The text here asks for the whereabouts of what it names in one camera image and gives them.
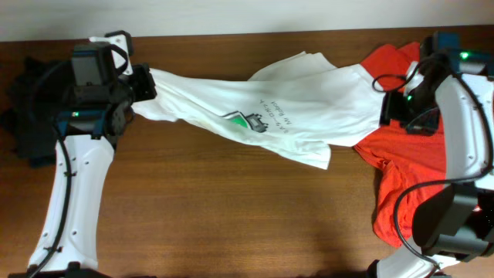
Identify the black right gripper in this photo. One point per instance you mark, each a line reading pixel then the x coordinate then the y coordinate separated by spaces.
pixel 388 109

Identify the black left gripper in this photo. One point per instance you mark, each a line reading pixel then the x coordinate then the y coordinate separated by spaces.
pixel 143 82

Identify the white t-shirt with robot print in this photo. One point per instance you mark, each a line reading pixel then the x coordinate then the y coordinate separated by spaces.
pixel 298 107

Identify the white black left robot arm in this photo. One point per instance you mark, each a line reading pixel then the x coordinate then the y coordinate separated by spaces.
pixel 72 113

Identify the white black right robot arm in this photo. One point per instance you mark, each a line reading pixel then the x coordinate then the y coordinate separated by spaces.
pixel 449 88

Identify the black folded clothes pile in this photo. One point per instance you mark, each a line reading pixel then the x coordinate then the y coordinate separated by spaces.
pixel 36 96

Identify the red t-shirt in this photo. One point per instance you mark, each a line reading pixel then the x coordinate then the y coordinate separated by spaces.
pixel 403 159

